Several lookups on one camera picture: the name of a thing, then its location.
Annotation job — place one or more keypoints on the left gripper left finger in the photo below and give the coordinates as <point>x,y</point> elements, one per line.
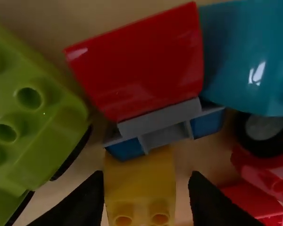
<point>80,207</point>

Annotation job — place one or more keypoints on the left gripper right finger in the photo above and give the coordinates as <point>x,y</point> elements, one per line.
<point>214,207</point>

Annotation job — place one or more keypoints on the yellow toy brick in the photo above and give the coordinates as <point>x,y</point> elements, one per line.
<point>139,183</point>

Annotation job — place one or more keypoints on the red wheeled toy brick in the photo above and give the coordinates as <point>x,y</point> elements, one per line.
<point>261,146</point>

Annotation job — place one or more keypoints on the lime green wheeled toy brick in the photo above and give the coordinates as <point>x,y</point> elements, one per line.
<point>26,131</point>

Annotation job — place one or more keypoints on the red and blue toy brick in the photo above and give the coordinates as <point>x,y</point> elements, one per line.
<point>136,70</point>

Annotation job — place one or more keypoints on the dark teal toy brick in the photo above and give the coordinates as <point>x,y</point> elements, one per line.
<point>245,47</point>

